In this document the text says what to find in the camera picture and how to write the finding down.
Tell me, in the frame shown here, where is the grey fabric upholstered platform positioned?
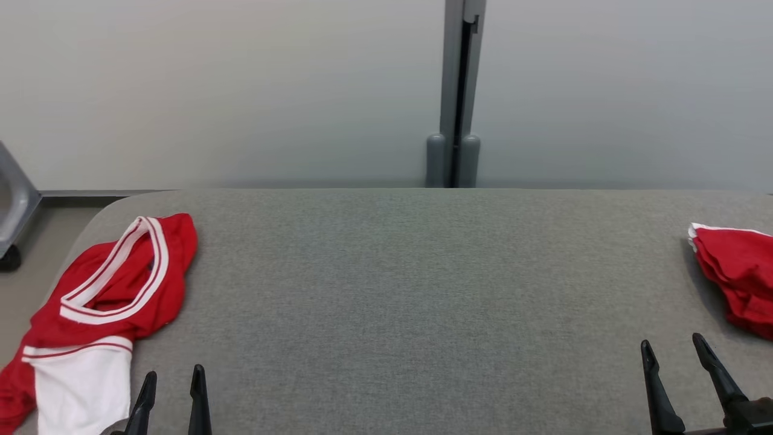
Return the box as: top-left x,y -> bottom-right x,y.
12,187 -> 773,435

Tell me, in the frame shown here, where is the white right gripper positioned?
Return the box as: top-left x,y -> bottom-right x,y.
641,333 -> 773,435

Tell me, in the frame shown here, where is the folded red garment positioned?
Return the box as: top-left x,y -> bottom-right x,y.
687,222 -> 773,340

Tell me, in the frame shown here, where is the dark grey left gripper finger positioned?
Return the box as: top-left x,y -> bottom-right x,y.
188,364 -> 213,435
124,370 -> 158,435

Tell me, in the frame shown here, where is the grey vertical wall post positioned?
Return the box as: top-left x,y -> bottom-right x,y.
425,0 -> 487,189

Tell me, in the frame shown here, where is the red and white jersey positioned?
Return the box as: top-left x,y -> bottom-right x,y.
0,213 -> 199,435

